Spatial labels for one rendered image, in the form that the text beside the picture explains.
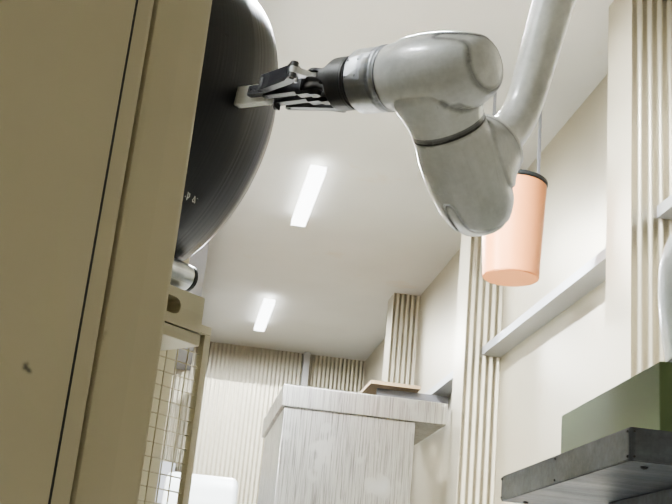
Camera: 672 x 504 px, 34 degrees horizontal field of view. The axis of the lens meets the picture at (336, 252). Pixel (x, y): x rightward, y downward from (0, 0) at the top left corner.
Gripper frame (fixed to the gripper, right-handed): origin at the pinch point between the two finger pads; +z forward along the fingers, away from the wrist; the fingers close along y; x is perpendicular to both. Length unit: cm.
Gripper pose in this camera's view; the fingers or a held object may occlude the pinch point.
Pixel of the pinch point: (254, 95)
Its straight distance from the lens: 164.9
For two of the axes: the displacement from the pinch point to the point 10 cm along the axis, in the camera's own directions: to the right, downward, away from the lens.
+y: -6.2, -3.1, -7.2
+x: -2.0, 9.5, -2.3
